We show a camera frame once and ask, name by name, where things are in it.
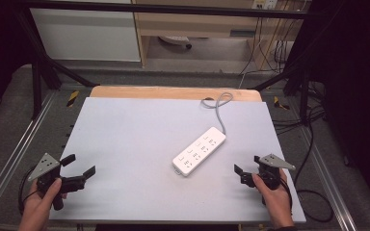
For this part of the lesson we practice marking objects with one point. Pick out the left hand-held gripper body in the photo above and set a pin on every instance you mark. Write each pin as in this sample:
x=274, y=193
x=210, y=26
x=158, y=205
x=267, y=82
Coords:
x=46, y=166

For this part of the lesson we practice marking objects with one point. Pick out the white power strip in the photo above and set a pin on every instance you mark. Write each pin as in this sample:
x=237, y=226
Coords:
x=199, y=151

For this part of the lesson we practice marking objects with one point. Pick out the yellow black floor tape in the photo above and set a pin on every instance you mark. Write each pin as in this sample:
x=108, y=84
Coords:
x=72, y=98
x=280, y=103

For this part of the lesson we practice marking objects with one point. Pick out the light grey table mat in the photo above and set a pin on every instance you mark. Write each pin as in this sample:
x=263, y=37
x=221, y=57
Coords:
x=135, y=154

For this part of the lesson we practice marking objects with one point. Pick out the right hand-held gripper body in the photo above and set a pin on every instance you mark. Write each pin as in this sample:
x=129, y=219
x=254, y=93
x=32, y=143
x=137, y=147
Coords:
x=271, y=170

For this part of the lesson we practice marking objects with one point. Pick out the person's right hand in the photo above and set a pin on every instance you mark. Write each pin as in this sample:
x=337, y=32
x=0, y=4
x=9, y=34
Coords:
x=274, y=202

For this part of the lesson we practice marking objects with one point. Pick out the person's left hand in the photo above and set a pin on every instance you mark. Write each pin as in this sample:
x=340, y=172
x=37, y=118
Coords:
x=40, y=205

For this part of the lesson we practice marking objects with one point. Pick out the aluminium floor rail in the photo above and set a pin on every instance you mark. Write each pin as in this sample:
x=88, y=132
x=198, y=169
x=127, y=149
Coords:
x=13, y=150
x=329, y=183

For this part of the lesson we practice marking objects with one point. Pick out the white cabinet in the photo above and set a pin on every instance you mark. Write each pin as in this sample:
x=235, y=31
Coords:
x=83, y=32

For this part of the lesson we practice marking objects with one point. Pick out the white chair base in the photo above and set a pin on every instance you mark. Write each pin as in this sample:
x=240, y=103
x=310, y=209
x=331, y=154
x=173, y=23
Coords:
x=176, y=40

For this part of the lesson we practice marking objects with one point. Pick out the white wall socket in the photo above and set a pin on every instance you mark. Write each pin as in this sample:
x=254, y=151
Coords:
x=264, y=4

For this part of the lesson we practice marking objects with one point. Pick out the black metal frame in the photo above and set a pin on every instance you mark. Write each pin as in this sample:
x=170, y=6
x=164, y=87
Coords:
x=38, y=77

